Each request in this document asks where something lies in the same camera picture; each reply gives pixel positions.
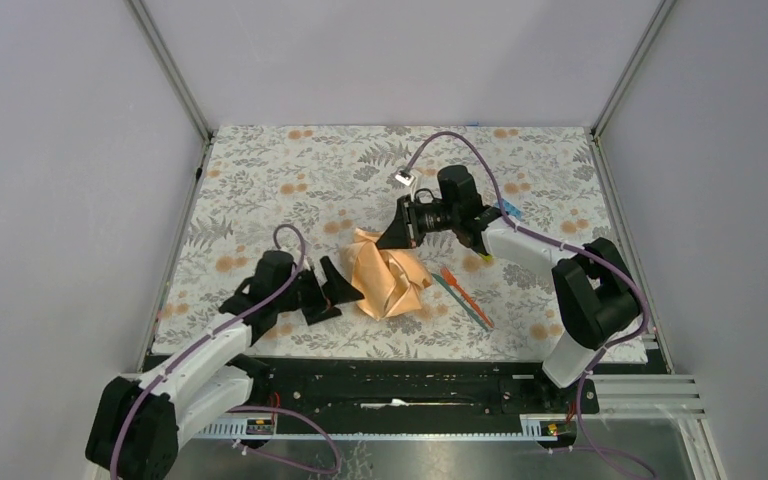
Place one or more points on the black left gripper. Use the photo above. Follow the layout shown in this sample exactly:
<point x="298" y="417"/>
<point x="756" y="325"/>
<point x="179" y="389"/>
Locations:
<point x="336" y="289"/>

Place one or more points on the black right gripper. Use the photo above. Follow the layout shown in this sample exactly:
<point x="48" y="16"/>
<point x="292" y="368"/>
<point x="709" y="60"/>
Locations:
<point x="397" y="235"/>

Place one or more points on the peach satin napkin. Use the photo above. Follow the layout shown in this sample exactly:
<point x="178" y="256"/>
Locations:
<point x="391" y="281"/>

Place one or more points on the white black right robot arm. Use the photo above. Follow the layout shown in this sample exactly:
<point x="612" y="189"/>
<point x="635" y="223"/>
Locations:
<point x="592" y="284"/>

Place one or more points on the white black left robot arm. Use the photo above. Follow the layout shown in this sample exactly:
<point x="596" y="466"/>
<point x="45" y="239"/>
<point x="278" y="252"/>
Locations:
<point x="141" y="424"/>

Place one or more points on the orange plastic fork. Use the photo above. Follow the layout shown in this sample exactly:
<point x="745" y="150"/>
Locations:
<point x="450" y="280"/>

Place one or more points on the colourful toy brick pile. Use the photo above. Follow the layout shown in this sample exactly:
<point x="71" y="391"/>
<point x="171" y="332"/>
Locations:
<point x="513" y="210"/>

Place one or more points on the floral patterned table mat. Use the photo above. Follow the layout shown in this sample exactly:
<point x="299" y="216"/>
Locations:
<point x="266" y="186"/>

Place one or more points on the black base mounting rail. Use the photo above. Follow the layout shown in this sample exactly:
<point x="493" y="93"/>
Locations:
<point x="391" y="397"/>

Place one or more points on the left aluminium frame post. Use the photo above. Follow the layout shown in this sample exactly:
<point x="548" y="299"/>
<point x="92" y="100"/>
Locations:
<point x="168" y="66"/>

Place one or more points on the aluminium frame post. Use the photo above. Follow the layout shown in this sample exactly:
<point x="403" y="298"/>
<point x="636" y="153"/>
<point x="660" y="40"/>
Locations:
<point x="168" y="66"/>
<point x="639" y="54"/>

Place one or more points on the right aluminium frame post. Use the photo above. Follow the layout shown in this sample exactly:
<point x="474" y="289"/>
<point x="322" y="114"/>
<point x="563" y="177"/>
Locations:
<point x="639" y="54"/>

